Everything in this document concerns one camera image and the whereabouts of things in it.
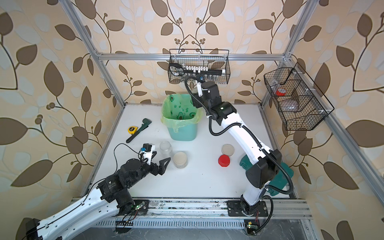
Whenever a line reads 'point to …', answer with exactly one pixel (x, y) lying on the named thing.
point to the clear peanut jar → (166, 147)
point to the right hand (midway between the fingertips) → (199, 92)
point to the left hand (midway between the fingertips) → (161, 155)
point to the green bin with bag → (179, 114)
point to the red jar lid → (224, 160)
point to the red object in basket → (278, 93)
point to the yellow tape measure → (132, 129)
